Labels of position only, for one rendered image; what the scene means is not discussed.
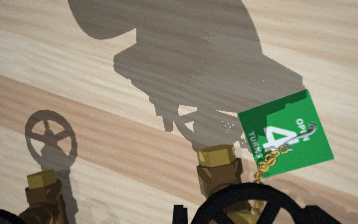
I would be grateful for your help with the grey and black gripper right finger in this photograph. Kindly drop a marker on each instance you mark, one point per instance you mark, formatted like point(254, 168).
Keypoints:
point(319, 216)

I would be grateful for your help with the green tag with gold chain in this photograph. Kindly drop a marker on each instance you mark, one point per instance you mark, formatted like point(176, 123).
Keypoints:
point(279, 136)

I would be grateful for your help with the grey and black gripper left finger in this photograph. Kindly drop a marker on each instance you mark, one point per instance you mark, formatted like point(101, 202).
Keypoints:
point(180, 215)

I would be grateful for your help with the dark grey pipe with tee junction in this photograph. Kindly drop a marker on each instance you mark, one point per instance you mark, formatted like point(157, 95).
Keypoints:
point(220, 171)

